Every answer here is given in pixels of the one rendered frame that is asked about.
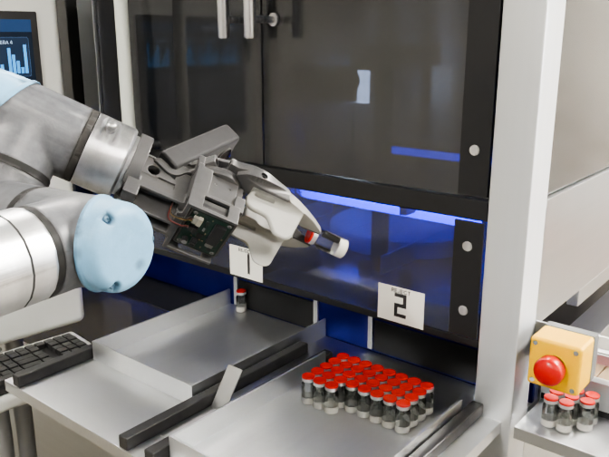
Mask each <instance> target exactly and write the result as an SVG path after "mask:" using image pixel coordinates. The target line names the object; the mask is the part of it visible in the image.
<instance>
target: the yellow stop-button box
mask: <svg viewBox="0 0 609 457"><path fill-rule="evenodd" d="M598 337H599V334H598V333H596V332H592V331H588V330H584V329H581V328H577V327H573V326H567V325H563V324H559V323H556V322H552V321H549V322H547V323H546V325H545V326H544V327H542V328H541V329H540V330H539V331H538V332H536V333H535V334H534V335H533V336H532V337H531V345H530V355H529V364H528V374H527V380H528V381H529V382H530V383H533V384H538V385H541V386H544V387H547V388H550V389H553V390H556V391H559V392H562V393H565V394H570V395H573V396H577V395H579V394H580V393H581V392H582V390H583V389H584V388H585V387H586V386H587V385H588V383H590V382H591V381H592V380H593V378H594V374H595V360H596V352H597V345H598ZM544 355H552V356H555V357H557V358H558V359H559V360H560V361H561V362H562V363H563V364H564V366H565V378H564V379H563V380H562V381H561V382H560V383H559V384H558V385H555V386H547V385H544V384H541V383H539V382H538V380H537V379H536V377H535V375H534V371H533V367H534V364H535V362H536V361H537V360H538V359H539V358H540V357H542V356H544Z"/></svg>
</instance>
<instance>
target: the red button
mask: <svg viewBox="0 0 609 457"><path fill-rule="evenodd" d="M533 371H534V375H535V377H536V379H537V380H538V382H539V383H541V384H544V385H547V386H555V385H558V384H559V383H560V382H561V381H562V380H563V379H564V378H565V375H566V369H565V366H564V364H563V363H562V362H561V361H560V360H559V359H558V358H557V357H555V356H552V355H544V356H542V357H540V358H539V359H538V360H537V361H536V362H535V364H534V367H533Z"/></svg>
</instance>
